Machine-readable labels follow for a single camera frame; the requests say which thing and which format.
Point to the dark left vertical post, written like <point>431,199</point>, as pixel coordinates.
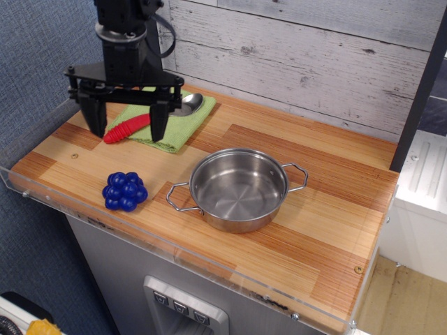
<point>153,48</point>

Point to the red handled metal spoon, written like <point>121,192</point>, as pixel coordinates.
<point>190,104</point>

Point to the grey toy fridge cabinet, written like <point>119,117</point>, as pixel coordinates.
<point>261,291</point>

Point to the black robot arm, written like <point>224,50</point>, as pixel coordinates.
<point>127,17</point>

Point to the blue toy grape bunch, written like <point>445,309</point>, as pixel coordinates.
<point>124,191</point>

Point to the yellow object bottom left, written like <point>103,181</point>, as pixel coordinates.
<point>43,327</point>

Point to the stainless steel pot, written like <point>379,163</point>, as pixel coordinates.
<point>240,190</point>

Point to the silver dispenser panel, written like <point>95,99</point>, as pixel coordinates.
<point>175,311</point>

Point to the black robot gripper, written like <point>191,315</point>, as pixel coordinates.
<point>123,77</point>

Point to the green folded cloth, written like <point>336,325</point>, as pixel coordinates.
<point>178,130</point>

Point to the clear acrylic table guard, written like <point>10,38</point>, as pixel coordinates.
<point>333,224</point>

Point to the white ribbed side counter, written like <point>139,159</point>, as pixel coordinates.
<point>414,234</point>

